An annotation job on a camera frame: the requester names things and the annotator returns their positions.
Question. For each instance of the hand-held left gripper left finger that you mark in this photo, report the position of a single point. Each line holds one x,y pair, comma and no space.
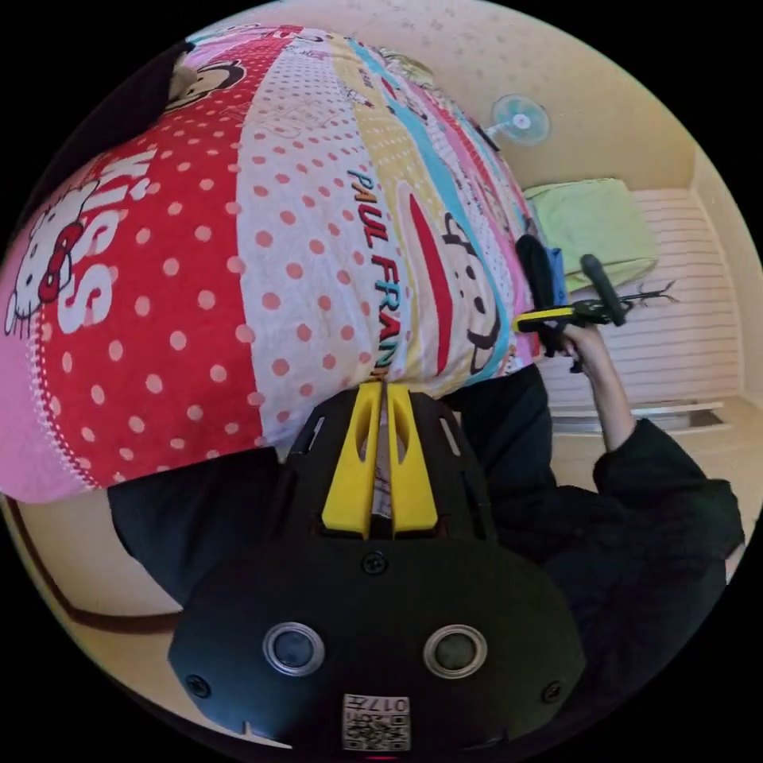
352,477

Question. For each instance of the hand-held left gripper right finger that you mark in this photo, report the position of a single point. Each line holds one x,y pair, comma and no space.
411,477

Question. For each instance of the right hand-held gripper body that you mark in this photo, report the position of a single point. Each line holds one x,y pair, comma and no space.
581,316

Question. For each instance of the person's right forearm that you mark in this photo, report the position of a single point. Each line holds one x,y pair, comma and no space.
614,405

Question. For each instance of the person's right hand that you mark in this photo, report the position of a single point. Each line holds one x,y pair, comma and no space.
587,348

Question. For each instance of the pile of clothes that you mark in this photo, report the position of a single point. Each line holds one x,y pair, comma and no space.
536,268

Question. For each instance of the light blue fan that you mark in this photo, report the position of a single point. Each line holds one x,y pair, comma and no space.
520,121

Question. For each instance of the bed with printed sheet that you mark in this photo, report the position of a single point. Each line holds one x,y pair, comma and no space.
238,298

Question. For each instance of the person's body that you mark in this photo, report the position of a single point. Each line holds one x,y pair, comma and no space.
656,536

